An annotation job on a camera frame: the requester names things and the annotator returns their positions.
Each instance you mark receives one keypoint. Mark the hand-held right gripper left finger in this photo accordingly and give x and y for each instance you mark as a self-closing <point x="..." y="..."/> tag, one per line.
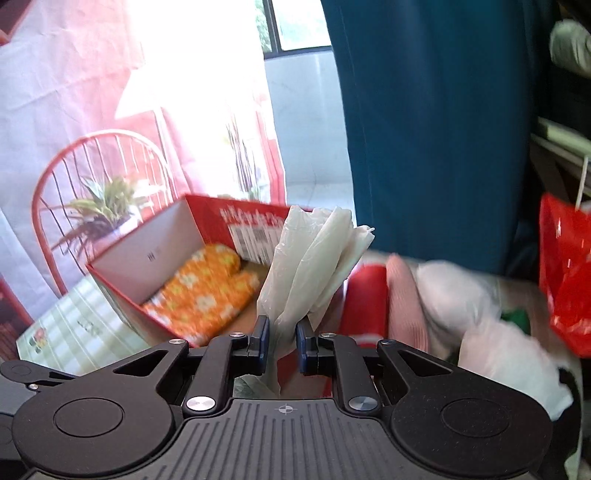
<point x="263" y="342"/>

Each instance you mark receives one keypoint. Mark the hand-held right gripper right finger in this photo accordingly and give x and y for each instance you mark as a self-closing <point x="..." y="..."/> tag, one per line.
<point x="302" y="347"/>

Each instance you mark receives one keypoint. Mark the cream plastic bag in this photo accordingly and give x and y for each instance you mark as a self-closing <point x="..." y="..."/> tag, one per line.
<point x="304" y="258"/>

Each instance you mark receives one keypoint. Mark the pink striped cloth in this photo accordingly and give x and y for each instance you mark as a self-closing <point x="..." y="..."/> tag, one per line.
<point x="401" y="300"/>

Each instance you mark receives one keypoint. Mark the red cardboard box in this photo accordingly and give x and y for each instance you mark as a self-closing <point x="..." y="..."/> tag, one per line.
<point x="138" y="249"/>

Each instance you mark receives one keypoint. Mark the white bags pile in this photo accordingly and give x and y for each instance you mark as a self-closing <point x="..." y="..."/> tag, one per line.
<point x="498" y="360"/>

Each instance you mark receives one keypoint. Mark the orange floral oven mitt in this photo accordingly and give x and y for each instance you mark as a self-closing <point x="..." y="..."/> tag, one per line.
<point x="198" y="290"/>

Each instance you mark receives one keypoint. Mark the blue curtain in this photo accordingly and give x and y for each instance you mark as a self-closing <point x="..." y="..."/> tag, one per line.
<point x="438" y="138"/>

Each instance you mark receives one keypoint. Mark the red plastic bag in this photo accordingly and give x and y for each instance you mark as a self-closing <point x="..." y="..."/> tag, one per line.
<point x="568" y="277"/>

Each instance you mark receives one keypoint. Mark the red printed backdrop cloth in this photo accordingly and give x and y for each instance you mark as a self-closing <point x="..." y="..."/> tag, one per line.
<point x="69" y="92"/>

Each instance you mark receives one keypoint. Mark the window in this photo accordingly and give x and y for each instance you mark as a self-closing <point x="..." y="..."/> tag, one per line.
<point x="295" y="23"/>

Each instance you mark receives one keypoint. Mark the white cloth bundle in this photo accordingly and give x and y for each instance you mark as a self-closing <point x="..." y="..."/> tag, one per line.
<point x="570" y="46"/>

